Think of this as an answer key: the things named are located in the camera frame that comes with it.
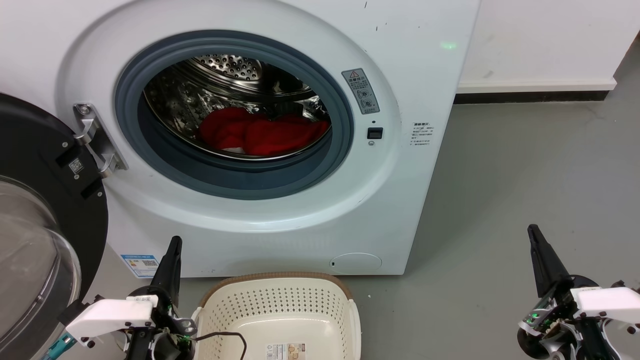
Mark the silver metal door hinge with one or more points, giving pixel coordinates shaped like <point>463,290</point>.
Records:
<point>97,137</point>

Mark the black round washer door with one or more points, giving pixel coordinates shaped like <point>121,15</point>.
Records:
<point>45,210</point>

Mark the grey warning sticker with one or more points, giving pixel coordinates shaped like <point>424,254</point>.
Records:
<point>361,91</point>

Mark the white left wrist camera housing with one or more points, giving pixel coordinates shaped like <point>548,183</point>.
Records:
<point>110,317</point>

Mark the blue energy label sticker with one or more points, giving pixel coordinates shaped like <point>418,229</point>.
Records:
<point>141,265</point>

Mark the red cloth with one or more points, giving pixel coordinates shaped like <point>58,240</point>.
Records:
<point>270,132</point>

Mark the teal connector clip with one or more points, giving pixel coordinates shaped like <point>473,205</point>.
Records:
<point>59,346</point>

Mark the round white filter cover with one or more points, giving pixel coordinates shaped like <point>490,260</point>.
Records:
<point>356,262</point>

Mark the stainless steel washing machine drum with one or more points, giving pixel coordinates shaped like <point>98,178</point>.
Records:
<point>220,80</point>

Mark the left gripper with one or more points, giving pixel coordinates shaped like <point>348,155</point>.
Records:
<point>167,327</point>

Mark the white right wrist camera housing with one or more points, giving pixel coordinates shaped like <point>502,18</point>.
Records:
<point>607,305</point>

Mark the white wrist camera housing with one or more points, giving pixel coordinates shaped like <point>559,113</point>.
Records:
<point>110,317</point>
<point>607,305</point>

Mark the white front-load washing machine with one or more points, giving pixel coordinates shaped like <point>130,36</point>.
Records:
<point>280,220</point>

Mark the black door latch socket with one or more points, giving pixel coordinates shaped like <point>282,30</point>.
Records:
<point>375,133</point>

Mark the cream plastic laundry basket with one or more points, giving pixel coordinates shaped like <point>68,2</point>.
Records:
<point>280,315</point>

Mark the small text label sticker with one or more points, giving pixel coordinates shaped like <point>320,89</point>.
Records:
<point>421,136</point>

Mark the grey rubber door gasket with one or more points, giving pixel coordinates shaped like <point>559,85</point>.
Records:
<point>240,177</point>

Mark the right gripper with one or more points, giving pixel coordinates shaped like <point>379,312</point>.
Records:
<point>550,320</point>

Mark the white wall baseboard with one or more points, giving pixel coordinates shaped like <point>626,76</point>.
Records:
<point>535,85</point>

